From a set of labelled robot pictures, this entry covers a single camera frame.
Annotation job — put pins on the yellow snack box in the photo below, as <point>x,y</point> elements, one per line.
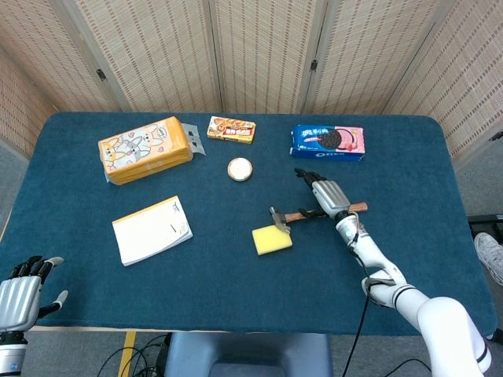
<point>232,130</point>

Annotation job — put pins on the dark metal screen hinge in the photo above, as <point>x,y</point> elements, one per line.
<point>101,74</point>
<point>313,65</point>

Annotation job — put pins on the yellow sponge block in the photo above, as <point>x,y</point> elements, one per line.
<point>267,241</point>

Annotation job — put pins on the yellow cartoon tissue pack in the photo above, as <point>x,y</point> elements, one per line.
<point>143,151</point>

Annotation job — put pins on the black equipment base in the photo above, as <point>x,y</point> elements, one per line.
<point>487,224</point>

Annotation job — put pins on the teal tablecloth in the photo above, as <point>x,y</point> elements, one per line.
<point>220,290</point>

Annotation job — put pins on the white sneaker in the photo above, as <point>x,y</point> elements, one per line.
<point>489,255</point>

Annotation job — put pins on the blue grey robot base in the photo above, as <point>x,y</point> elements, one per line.
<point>247,353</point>

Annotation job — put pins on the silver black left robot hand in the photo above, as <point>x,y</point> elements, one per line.
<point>17,298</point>

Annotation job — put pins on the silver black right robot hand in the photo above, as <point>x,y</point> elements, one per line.
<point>330,196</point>

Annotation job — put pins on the blue Oreo cookie box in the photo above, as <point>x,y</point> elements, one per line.
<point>326,141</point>

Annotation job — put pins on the white notepad yellow binding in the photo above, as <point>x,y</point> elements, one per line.
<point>151,231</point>

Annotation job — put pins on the woven folding screen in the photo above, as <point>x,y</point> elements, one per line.
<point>259,51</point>

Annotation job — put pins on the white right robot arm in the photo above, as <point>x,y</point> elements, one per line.
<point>389,275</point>

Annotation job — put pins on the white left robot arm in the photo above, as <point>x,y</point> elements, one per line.
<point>11,353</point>

